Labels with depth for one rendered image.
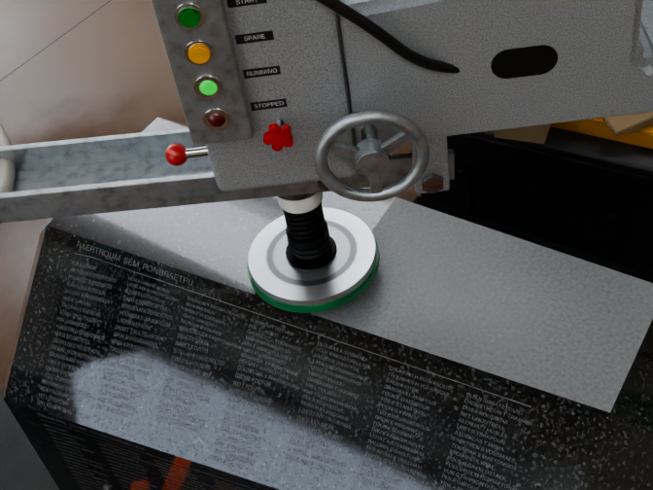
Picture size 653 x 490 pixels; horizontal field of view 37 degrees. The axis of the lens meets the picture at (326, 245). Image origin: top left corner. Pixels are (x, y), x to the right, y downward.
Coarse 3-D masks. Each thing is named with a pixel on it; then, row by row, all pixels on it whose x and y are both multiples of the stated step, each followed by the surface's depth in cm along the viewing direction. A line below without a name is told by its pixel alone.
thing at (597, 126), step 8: (584, 120) 195; (592, 120) 194; (600, 120) 193; (568, 128) 198; (576, 128) 197; (584, 128) 196; (592, 128) 195; (600, 128) 194; (608, 128) 193; (648, 128) 190; (600, 136) 195; (608, 136) 194; (616, 136) 193; (624, 136) 192; (632, 136) 191; (640, 136) 190; (648, 136) 189; (632, 144) 193; (640, 144) 192; (648, 144) 191
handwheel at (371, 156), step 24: (360, 120) 121; (384, 120) 121; (408, 120) 122; (336, 144) 124; (360, 144) 125; (384, 144) 124; (360, 168) 125; (384, 168) 126; (336, 192) 129; (360, 192) 130; (384, 192) 130
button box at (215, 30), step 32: (160, 0) 112; (192, 0) 112; (160, 32) 115; (192, 32) 115; (224, 32) 115; (192, 64) 118; (224, 64) 119; (192, 96) 122; (224, 96) 122; (192, 128) 125
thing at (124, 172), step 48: (48, 144) 149; (96, 144) 149; (144, 144) 149; (192, 144) 150; (48, 192) 141; (96, 192) 141; (144, 192) 142; (192, 192) 142; (240, 192) 142; (288, 192) 143; (432, 192) 139
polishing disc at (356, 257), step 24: (336, 216) 165; (264, 240) 164; (336, 240) 161; (360, 240) 161; (264, 264) 160; (288, 264) 159; (336, 264) 157; (360, 264) 157; (264, 288) 156; (288, 288) 155; (312, 288) 155; (336, 288) 154
